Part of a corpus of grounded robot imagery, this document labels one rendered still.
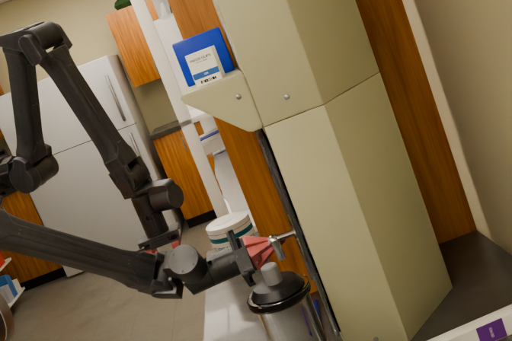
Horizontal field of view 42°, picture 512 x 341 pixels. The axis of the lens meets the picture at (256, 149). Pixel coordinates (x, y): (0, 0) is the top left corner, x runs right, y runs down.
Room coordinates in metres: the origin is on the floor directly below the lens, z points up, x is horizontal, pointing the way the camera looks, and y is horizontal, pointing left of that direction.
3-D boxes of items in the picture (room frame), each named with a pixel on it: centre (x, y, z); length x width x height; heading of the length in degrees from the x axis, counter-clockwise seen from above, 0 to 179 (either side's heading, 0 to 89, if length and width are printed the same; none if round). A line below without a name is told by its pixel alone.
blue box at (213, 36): (1.36, 0.03, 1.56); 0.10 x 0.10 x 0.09; 0
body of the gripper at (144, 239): (1.57, 0.30, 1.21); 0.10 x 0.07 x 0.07; 90
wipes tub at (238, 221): (1.84, 0.15, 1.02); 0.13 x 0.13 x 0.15
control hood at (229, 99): (1.28, 0.03, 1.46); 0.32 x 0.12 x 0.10; 0
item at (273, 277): (1.02, 0.05, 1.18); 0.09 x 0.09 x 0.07
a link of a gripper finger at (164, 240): (1.57, 0.29, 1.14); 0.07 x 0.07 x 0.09; 0
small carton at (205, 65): (1.20, 0.03, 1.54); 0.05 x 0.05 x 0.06; 83
